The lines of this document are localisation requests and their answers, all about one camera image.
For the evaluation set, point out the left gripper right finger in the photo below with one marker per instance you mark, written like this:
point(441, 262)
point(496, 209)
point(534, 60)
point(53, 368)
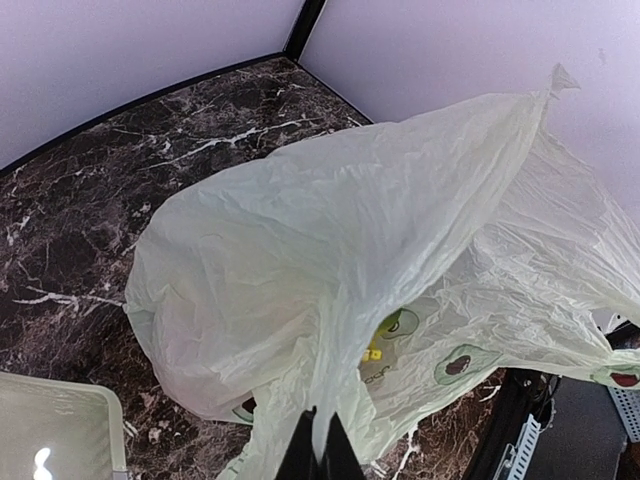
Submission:
point(339, 461)

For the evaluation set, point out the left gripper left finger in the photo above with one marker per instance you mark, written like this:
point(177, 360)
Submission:
point(299, 461)

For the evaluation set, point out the light green plastic bag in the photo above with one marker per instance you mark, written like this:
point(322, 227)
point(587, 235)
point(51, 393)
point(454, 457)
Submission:
point(377, 274)

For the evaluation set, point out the light green perforated basket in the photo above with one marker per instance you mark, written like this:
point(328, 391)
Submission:
point(60, 430)

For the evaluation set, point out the black front table rail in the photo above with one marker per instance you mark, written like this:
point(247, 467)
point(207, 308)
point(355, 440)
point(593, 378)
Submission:
point(519, 415)

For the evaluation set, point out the white slotted cable duct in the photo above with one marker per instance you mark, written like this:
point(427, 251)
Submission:
point(578, 434)

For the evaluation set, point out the right black frame post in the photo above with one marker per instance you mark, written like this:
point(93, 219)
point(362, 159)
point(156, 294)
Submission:
point(302, 29)

